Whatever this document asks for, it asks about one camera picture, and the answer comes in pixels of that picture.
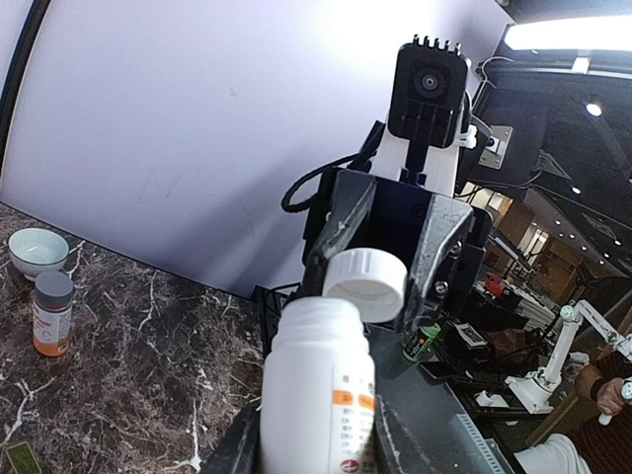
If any small white pill bottle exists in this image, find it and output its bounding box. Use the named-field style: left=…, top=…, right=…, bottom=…
left=259, top=297, right=376, bottom=473

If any right black frame post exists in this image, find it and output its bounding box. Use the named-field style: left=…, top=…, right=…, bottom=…
left=1, top=0, right=51, bottom=162

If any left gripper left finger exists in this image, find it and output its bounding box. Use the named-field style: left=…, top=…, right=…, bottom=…
left=201, top=407, right=260, bottom=474

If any orange pill bottle grey cap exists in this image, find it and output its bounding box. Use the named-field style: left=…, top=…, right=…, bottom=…
left=33, top=271, right=74, bottom=357

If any white slotted cable duct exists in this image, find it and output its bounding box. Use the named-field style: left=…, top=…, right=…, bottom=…
left=451, top=414, right=514, bottom=474

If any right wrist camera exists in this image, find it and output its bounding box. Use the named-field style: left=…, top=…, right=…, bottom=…
left=369, top=34, right=480, bottom=194

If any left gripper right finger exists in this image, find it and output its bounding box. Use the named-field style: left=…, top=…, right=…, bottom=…
left=374, top=395, right=459, bottom=473

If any right light green bowl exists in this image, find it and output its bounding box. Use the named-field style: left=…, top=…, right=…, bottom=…
left=8, top=228, right=69, bottom=281

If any green jar in background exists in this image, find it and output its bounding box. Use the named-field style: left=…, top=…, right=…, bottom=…
left=402, top=323, right=441, bottom=362

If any operator person in background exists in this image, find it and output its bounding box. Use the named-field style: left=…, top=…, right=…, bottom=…
left=513, top=345, right=632, bottom=474

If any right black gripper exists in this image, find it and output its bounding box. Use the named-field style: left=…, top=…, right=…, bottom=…
left=295, top=167, right=492, bottom=333

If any white bottle screw cap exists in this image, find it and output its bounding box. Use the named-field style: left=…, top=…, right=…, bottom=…
left=322, top=248, right=408, bottom=323

